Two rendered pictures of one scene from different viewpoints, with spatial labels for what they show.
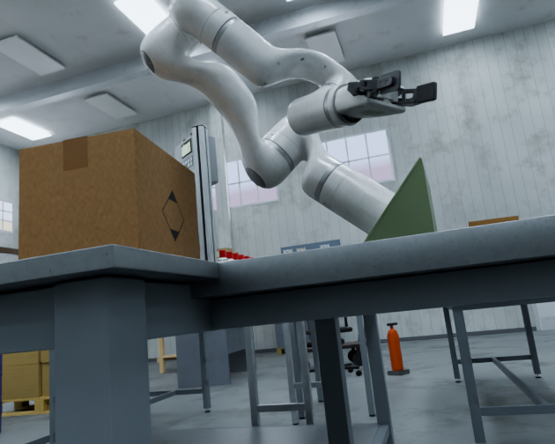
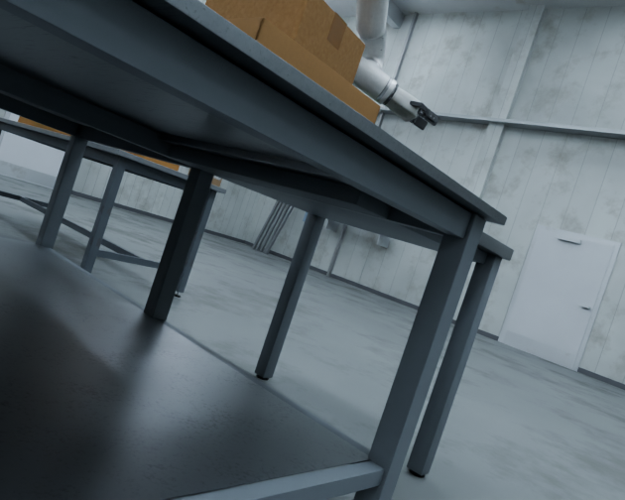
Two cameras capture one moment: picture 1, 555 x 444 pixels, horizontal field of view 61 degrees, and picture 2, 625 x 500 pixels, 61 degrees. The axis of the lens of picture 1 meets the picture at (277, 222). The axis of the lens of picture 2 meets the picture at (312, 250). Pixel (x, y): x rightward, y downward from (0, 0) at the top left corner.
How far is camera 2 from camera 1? 141 cm
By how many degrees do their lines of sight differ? 67
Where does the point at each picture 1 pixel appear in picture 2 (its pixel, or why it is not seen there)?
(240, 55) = (379, 13)
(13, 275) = (488, 211)
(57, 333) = (470, 234)
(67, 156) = (332, 29)
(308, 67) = (376, 43)
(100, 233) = not seen: hidden behind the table
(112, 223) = not seen: hidden behind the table
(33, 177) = (311, 25)
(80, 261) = (500, 218)
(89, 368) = (471, 251)
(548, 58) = not seen: outside the picture
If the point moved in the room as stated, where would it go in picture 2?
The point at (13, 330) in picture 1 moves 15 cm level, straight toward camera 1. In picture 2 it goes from (455, 223) to (520, 246)
